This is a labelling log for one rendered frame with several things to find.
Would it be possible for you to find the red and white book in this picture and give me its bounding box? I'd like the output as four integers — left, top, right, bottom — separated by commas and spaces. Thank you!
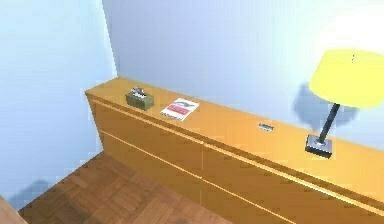
159, 97, 200, 122

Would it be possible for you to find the olive green tissue box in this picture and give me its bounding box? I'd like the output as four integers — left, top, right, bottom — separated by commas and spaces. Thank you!
125, 86, 155, 111

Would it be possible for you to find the orange wooden chest of drawers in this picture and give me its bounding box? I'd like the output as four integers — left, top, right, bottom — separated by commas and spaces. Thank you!
84, 76, 384, 224

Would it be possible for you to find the yellow shade table lamp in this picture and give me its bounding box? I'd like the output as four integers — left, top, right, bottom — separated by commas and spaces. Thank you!
304, 49, 384, 159

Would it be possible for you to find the brown wooden furniture corner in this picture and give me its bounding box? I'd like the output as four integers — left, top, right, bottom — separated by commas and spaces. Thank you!
0, 195, 28, 224

